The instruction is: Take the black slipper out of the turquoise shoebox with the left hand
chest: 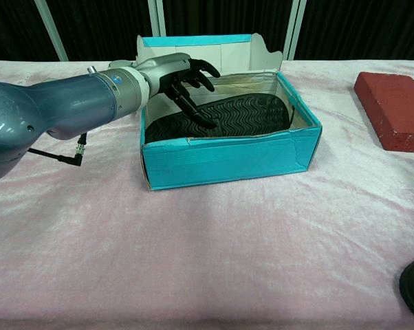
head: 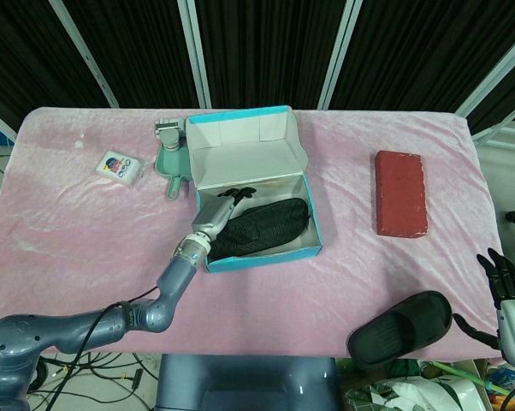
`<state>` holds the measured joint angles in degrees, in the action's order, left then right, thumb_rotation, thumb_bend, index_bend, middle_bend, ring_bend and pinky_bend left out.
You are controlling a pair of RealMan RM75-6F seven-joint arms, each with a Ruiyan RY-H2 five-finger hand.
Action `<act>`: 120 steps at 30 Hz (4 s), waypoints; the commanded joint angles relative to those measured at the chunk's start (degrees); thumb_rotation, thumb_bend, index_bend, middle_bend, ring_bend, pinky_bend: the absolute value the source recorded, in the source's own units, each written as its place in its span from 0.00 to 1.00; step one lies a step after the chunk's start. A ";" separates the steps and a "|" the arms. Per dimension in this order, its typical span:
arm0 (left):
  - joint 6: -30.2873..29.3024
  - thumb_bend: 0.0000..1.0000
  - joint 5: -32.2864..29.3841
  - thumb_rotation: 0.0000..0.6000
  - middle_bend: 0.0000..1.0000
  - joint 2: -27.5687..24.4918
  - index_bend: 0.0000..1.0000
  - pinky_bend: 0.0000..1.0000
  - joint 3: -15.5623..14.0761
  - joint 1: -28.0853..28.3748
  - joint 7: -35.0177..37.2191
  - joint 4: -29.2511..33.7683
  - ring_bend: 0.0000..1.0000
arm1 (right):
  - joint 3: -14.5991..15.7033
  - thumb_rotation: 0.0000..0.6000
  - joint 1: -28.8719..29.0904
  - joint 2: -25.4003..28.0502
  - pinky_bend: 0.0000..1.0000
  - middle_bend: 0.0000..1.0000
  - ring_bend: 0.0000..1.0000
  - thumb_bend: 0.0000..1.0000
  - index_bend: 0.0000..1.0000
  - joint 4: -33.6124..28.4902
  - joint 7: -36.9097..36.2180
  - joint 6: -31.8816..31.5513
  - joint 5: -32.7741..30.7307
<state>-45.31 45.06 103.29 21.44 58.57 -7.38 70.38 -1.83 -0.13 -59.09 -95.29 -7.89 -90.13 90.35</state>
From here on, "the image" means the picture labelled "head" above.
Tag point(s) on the turquoise white shoe box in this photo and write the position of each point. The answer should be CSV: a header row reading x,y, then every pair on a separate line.
x,y
249,171

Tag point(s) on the green white patterned bag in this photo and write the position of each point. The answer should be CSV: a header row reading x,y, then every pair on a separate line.
x,y
411,389

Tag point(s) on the small white printed packet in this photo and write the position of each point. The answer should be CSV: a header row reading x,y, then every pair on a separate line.
x,y
120,167

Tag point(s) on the red rectangular brick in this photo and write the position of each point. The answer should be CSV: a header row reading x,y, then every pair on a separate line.
x,y
400,192

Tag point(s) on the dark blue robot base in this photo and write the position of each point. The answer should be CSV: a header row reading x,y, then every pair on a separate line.
x,y
244,383

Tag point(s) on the pink plush table cover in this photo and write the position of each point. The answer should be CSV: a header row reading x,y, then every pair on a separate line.
x,y
90,235

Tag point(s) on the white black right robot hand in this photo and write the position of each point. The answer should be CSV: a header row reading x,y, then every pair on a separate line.
x,y
507,308

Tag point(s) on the grey white small device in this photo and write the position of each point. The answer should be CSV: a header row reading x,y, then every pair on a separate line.
x,y
170,133

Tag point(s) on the teal dustpan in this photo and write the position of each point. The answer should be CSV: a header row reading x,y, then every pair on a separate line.
x,y
174,164

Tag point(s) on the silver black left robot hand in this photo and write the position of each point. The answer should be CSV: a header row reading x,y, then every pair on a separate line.
x,y
217,214

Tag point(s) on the black rubber slipper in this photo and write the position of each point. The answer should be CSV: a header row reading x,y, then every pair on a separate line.
x,y
400,329

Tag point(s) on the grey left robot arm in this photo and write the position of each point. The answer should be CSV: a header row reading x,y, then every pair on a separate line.
x,y
95,325

